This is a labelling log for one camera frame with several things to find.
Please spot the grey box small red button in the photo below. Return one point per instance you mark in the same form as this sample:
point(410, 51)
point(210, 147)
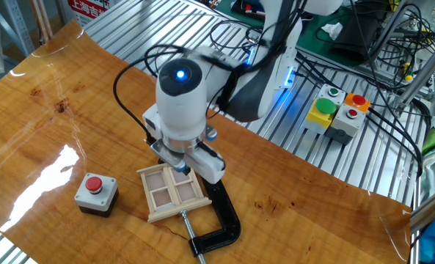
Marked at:
point(349, 124)

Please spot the red white printed carton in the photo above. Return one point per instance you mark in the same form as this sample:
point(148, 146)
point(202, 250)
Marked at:
point(88, 9)

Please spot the wood grain vinyl mat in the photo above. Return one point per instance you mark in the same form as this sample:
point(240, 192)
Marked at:
point(92, 110)

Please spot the miniature wooden sliding window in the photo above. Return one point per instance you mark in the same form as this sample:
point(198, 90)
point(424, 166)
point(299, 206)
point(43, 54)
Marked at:
point(162, 198)

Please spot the green table mat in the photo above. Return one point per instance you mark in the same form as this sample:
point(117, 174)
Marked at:
point(310, 47)

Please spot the silver wrist mounting bracket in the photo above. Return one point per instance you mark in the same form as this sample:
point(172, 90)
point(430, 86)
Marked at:
point(164, 152)

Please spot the black fabric bag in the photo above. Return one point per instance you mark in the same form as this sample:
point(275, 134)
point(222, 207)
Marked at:
point(356, 40)

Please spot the orange box red button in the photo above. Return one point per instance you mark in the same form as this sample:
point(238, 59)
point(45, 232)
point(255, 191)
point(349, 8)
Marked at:
point(358, 99)

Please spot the yellow green screwdriver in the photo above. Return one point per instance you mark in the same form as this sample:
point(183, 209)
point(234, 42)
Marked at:
point(408, 73)

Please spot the white box small green button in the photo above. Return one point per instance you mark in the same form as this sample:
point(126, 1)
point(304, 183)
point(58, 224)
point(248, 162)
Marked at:
point(333, 91)

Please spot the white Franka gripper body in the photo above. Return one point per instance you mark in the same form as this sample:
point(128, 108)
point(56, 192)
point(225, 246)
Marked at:
point(210, 168)

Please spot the aluminium profile bar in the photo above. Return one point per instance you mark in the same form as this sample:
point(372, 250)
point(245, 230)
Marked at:
point(430, 212)

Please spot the yellow box large green button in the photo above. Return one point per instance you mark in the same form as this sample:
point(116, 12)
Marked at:
point(321, 113)

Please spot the grey metal stand tube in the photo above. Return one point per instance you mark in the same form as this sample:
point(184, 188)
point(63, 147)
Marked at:
point(387, 31)

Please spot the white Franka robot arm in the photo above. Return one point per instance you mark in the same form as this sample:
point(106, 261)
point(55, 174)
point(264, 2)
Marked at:
point(180, 110)

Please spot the grey box red push button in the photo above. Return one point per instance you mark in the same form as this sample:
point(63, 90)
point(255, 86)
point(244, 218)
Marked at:
point(105, 194)

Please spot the aluminium profile post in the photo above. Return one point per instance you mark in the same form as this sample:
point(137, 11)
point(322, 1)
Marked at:
point(422, 75)

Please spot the black metal C-clamp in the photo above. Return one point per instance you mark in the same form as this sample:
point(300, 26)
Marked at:
point(228, 216)

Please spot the black red electronic device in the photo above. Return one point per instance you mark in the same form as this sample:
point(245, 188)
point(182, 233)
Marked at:
point(246, 8)

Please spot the grey slotted shelf upright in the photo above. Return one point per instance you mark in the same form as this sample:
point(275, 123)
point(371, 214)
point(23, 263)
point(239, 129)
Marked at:
point(19, 25)

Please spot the crumpled white tissue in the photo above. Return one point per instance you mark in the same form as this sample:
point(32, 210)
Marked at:
point(332, 30)

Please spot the wooden sticks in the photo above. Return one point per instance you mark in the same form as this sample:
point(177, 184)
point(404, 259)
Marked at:
point(41, 22)

